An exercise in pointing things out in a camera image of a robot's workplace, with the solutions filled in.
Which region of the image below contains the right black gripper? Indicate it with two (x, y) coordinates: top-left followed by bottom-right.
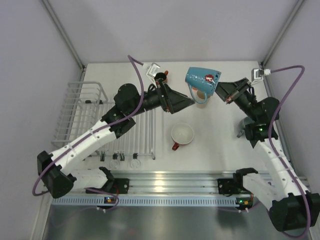
(209, 77), (259, 123)

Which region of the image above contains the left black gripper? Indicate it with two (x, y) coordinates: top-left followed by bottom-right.
(128, 78), (195, 117)

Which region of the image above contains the blue speckled mug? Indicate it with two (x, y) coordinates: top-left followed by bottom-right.
(185, 67), (222, 104)

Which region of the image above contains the red floral white-inside cup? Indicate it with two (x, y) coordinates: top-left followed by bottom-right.
(171, 122), (195, 151)

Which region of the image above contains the grey glazed mug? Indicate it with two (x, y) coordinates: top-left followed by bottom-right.
(236, 116), (253, 138)

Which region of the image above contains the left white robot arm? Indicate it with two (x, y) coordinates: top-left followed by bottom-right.
(37, 83), (195, 199)

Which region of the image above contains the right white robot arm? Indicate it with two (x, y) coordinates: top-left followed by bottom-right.
(215, 78), (320, 232)

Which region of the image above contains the small brown patterned cup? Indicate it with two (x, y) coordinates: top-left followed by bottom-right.
(154, 70), (169, 84)

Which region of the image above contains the beige handleless cup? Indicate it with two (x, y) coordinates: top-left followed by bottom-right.
(196, 90), (211, 109)

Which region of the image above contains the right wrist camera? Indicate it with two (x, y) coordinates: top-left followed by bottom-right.
(251, 68), (265, 85)

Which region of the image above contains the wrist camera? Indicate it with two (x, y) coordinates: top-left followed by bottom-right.
(251, 68), (265, 85)
(142, 62), (161, 86)

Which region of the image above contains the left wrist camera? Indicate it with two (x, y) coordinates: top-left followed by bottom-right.
(142, 62), (161, 86)

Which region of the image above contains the aluminium rail frame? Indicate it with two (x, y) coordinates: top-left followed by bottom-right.
(42, 171), (313, 201)

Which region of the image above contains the white wire dish rack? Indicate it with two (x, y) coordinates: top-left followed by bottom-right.
(51, 80), (157, 169)

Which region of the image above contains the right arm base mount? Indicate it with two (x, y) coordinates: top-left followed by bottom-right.
(217, 168), (254, 197)

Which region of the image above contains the perforated cable duct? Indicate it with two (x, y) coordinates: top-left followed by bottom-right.
(52, 195), (239, 207)

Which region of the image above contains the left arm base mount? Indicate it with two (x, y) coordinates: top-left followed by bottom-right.
(85, 166), (130, 195)

